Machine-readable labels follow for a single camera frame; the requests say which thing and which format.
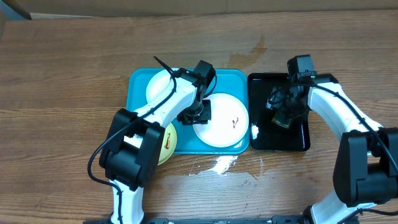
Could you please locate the green yellow sponge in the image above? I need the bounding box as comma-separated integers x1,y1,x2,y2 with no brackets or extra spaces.
272,110,292,129

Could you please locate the white plate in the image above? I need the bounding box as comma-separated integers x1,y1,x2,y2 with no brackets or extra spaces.
146,69,174,103
193,93,249,147

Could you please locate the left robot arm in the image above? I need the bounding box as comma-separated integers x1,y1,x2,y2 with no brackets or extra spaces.
87,60,217,223

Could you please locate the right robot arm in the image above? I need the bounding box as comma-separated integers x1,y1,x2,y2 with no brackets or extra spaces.
267,55,397,223

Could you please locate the black plastic tray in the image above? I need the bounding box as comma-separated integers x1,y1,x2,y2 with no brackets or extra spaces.
248,73,310,151

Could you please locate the teal plastic tray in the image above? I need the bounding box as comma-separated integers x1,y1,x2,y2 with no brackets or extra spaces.
126,68,249,154

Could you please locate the yellow-green plate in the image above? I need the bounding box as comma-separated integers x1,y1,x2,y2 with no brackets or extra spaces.
158,123,177,165

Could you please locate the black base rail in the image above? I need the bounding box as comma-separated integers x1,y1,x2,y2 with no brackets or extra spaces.
83,214,360,224

